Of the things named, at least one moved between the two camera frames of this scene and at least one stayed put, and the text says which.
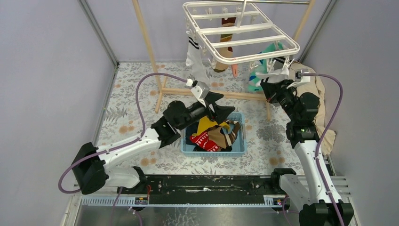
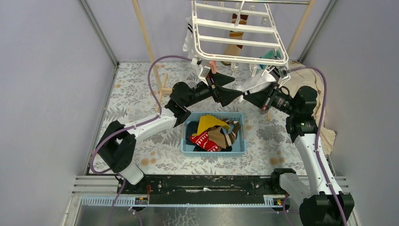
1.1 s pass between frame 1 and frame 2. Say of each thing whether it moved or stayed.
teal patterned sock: moved
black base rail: stayed
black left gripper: moved
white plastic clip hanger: moved
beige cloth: stayed
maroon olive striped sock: moved
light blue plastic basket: stayed
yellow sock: stayed
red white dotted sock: stayed
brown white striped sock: stayed
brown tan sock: stayed
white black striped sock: moved
